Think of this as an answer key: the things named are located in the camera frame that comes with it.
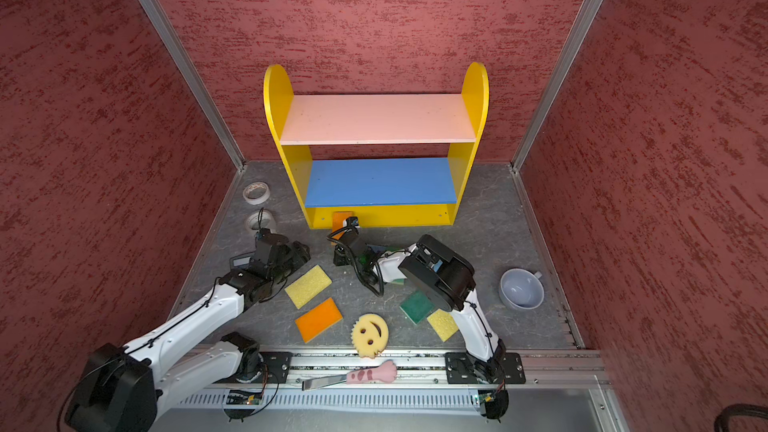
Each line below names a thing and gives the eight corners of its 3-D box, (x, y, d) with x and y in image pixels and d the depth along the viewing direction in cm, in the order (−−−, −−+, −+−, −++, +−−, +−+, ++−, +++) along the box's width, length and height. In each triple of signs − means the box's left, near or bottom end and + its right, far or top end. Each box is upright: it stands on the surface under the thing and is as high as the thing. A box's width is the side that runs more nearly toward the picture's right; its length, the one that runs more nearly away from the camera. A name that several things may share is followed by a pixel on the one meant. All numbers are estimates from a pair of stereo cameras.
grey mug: (498, 314, 85) (506, 306, 79) (490, 277, 92) (497, 267, 86) (540, 314, 85) (551, 306, 79) (528, 277, 92) (538, 267, 86)
